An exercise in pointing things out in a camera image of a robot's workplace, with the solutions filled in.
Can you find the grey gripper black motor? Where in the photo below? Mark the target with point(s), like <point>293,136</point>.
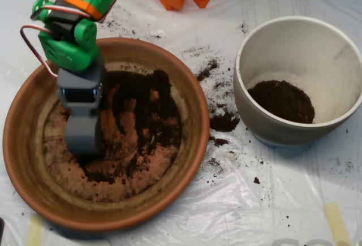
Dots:
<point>80,96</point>

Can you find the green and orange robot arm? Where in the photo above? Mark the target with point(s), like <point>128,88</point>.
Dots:
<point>68,51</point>

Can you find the terracotta saucer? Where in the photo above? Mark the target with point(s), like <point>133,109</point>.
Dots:
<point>28,150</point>

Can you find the elongated spilled soil clump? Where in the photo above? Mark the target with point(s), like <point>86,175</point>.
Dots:
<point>204,74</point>

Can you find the small spilled soil clump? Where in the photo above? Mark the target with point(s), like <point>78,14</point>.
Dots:
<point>220,142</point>

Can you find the large spilled soil pile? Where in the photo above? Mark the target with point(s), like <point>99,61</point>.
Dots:
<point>223,123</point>

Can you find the tiny spilled soil crumb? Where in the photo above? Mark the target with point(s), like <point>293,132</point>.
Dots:
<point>256,180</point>

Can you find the white ceramic pot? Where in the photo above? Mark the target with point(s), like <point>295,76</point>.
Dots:
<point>268,133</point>

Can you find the beige masking tape strip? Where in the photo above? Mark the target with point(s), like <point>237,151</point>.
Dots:
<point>35,232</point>
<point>336,223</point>

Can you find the dark object at edge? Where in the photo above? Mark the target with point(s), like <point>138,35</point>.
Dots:
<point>1,227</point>

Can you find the clear plastic sheet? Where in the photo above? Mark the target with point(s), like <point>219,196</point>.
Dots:
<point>254,215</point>

